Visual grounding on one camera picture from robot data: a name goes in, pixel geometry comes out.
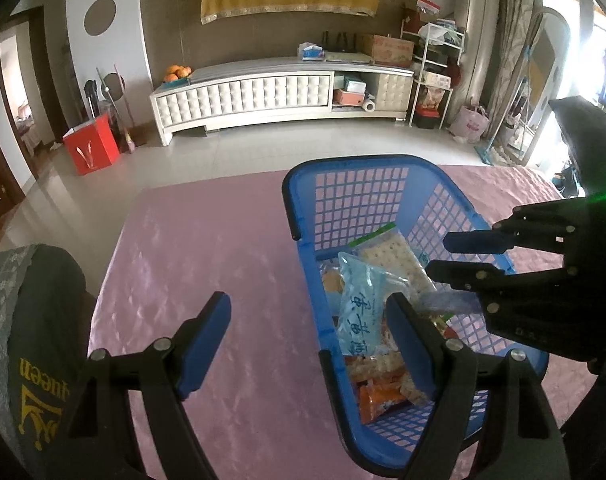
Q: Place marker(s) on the light blue cartoon snack packet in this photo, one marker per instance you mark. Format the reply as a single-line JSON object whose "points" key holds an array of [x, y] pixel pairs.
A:
{"points": [[363, 300]]}

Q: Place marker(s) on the pink shopping bag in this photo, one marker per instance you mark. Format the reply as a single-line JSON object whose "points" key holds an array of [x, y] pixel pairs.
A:
{"points": [[468, 124]]}

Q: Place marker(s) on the red white gift box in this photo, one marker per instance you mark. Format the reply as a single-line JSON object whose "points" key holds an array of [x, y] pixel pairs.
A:
{"points": [[428, 6]]}

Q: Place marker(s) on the square cracker packet green edge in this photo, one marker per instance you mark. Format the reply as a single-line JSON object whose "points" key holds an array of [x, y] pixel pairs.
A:
{"points": [[388, 255]]}

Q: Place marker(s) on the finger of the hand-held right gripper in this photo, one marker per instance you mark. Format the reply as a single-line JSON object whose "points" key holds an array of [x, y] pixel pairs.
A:
{"points": [[473, 241], [458, 275]]}

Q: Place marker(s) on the blue plastic basket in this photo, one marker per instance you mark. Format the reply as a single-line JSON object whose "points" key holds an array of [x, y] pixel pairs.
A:
{"points": [[363, 161]]}

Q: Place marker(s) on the dark grey printed chair cover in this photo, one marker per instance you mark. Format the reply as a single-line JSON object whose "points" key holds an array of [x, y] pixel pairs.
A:
{"points": [[38, 310]]}

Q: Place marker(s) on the plate of oranges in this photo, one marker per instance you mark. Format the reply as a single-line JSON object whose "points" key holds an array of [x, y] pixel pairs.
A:
{"points": [[177, 74]]}

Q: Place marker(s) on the open brown door frame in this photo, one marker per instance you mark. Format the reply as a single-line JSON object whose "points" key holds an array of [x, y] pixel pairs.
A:
{"points": [[38, 85]]}

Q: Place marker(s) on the orange snack packet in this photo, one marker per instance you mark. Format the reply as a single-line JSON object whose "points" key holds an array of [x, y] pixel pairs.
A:
{"points": [[378, 402]]}

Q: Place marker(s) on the blue tissue box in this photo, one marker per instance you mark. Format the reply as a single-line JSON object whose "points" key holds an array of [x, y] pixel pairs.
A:
{"points": [[311, 52]]}

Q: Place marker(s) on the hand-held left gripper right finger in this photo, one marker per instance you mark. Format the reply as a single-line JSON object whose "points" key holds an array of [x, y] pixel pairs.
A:
{"points": [[408, 345]]}

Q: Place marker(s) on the plain round brown wall decor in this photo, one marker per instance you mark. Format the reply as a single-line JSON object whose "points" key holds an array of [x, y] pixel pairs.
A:
{"points": [[99, 15]]}

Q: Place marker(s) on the small light blue snack packet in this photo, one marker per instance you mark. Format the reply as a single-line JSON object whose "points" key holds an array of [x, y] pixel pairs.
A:
{"points": [[445, 304]]}

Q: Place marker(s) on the cardboard box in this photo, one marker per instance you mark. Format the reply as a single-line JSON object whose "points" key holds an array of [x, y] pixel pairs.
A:
{"points": [[387, 50]]}

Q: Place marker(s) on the white metal shelf rack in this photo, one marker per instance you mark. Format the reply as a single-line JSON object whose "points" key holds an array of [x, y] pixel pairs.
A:
{"points": [[433, 60]]}

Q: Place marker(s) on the pink tablecloth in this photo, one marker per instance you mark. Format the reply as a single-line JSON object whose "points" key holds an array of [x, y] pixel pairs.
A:
{"points": [[208, 240]]}

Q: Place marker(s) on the clear pastry packet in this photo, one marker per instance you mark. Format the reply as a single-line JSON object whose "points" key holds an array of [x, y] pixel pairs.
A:
{"points": [[333, 280]]}

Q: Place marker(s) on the patterned mattress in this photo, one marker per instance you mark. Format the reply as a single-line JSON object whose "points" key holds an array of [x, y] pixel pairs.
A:
{"points": [[518, 35]]}

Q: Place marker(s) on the paper towel roll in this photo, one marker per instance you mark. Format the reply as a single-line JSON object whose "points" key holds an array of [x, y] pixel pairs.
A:
{"points": [[369, 105]]}

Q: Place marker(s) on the white tufted television cabinet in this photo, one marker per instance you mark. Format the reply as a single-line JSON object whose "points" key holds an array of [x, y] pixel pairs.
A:
{"points": [[243, 95]]}

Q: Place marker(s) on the orange box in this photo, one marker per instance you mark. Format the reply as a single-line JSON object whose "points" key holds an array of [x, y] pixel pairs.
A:
{"points": [[347, 97]]}

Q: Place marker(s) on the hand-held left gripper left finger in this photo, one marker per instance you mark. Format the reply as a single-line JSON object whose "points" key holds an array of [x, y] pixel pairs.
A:
{"points": [[208, 345]]}

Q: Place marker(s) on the arched standing mirror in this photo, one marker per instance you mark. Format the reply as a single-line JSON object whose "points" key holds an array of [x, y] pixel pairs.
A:
{"points": [[548, 70]]}

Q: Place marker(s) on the red gift bag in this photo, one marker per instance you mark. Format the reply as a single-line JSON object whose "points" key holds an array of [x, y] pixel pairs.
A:
{"points": [[92, 147]]}

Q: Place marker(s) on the biscuit stick packet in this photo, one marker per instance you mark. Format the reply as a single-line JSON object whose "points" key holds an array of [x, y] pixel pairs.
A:
{"points": [[378, 366]]}

